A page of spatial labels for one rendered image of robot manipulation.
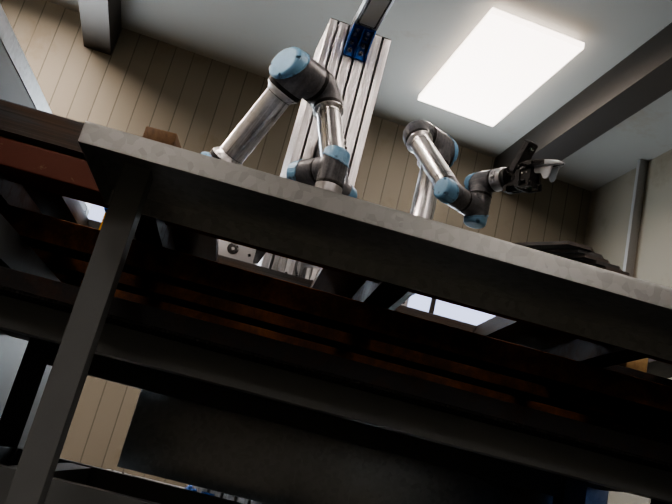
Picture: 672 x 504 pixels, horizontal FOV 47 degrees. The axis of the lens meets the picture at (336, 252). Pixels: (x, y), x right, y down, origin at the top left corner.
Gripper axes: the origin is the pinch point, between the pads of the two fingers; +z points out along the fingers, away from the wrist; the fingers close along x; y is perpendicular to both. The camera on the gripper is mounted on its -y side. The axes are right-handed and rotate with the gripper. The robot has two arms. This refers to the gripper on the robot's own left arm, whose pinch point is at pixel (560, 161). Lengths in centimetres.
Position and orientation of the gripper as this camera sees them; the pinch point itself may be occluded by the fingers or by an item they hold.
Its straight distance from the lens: 242.4
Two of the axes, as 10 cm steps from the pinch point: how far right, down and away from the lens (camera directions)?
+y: -1.3, 9.7, -2.0
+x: -7.6, -2.3, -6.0
